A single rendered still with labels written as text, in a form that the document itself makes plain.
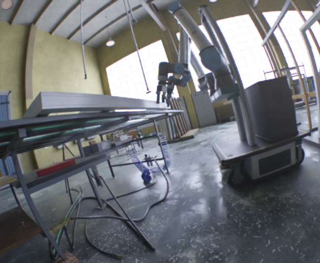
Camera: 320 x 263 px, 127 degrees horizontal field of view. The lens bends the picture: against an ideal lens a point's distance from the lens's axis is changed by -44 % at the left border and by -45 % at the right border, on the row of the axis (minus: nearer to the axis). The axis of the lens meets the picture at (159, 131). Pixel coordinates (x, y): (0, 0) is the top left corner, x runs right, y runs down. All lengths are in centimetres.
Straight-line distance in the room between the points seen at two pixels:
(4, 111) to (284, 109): 807
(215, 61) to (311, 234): 116
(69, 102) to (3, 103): 703
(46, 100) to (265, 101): 137
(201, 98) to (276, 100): 676
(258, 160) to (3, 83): 849
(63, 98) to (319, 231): 135
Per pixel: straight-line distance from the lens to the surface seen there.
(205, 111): 786
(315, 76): 220
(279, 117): 136
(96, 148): 175
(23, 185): 93
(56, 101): 61
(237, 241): 89
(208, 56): 101
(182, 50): 132
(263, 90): 129
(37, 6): 962
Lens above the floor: 70
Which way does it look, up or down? 2 degrees down
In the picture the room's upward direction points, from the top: 15 degrees counter-clockwise
